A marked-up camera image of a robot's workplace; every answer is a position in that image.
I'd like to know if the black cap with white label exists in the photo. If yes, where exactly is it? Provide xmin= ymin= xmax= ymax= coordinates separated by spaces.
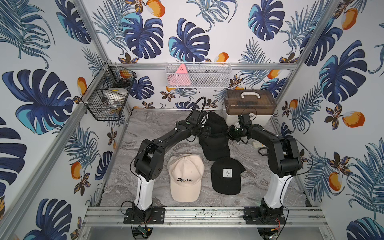
xmin=211 ymin=157 xmax=246 ymax=195

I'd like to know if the cream Colorado cap back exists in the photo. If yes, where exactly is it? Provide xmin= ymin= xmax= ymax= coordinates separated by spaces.
xmin=167 ymin=154 xmax=205 ymax=203

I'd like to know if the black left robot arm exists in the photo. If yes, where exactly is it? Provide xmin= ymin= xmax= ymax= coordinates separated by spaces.
xmin=133 ymin=109 xmax=210 ymax=212

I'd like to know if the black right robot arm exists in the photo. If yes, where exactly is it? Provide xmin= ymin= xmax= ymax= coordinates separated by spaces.
xmin=228 ymin=114 xmax=303 ymax=209

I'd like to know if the small beige card box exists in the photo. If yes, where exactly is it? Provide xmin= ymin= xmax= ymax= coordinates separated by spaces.
xmin=252 ymin=141 xmax=264 ymax=149

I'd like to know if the brown lid storage box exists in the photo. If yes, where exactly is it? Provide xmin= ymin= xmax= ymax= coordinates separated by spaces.
xmin=223 ymin=90 xmax=277 ymax=126

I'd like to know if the pink triangle card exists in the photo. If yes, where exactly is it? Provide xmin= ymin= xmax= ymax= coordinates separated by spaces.
xmin=168 ymin=64 xmax=192 ymax=87

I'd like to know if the clear wall shelf basket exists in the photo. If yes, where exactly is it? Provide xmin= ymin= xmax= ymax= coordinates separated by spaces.
xmin=165 ymin=62 xmax=232 ymax=89

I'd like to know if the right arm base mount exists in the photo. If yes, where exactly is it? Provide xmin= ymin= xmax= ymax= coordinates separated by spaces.
xmin=243 ymin=198 xmax=286 ymax=225

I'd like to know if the black wire basket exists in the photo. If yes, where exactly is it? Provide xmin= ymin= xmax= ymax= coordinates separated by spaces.
xmin=81 ymin=63 xmax=137 ymax=121

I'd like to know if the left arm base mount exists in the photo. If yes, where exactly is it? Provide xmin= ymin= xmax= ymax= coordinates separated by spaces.
xmin=124 ymin=207 xmax=166 ymax=225

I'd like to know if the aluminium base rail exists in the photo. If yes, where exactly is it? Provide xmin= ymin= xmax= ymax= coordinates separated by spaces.
xmin=83 ymin=207 xmax=328 ymax=228

